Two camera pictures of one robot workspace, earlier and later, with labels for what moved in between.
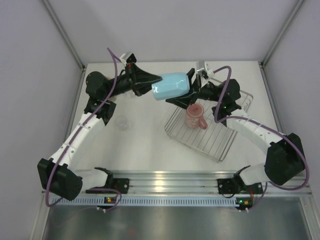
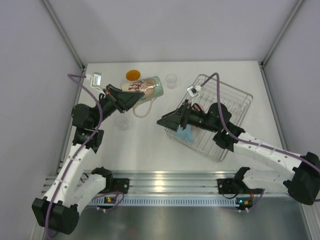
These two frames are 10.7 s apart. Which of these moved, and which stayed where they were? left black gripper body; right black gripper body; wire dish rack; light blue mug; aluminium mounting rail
Moved: left black gripper body; light blue mug; right black gripper body
Stayed: wire dish rack; aluminium mounting rail
